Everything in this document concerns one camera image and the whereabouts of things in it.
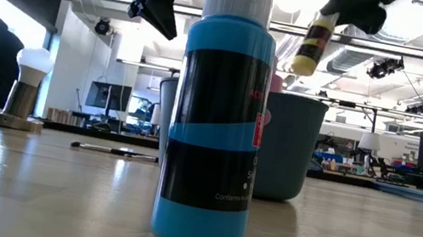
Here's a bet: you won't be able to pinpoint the wooden slat rack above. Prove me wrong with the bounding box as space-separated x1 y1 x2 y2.
45 107 82 127

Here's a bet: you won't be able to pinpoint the black ceiling spotlight cluster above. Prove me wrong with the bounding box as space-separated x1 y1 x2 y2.
403 99 423 116
366 52 407 84

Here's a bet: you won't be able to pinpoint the pink paint bottle white cap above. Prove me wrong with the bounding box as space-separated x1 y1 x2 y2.
263 73 285 127

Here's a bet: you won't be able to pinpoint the black ceiling camera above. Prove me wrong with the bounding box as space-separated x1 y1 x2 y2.
93 15 114 37

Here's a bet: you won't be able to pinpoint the small blue paint bottle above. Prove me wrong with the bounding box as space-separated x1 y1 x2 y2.
148 0 286 237

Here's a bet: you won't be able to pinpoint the white background lampshade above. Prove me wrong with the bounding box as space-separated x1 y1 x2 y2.
356 130 384 154

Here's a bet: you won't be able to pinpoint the white background cup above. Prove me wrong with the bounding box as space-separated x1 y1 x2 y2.
149 103 165 127

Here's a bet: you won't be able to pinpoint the teal plastic bin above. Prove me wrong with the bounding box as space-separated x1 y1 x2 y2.
143 73 330 209

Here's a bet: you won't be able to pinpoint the black paintbrush silver ferrule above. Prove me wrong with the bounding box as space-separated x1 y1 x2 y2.
69 140 159 163

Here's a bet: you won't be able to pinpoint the blue background box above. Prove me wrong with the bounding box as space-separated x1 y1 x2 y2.
393 162 414 173

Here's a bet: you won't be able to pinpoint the small yellow paint bottle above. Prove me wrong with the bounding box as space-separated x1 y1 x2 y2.
289 6 341 82

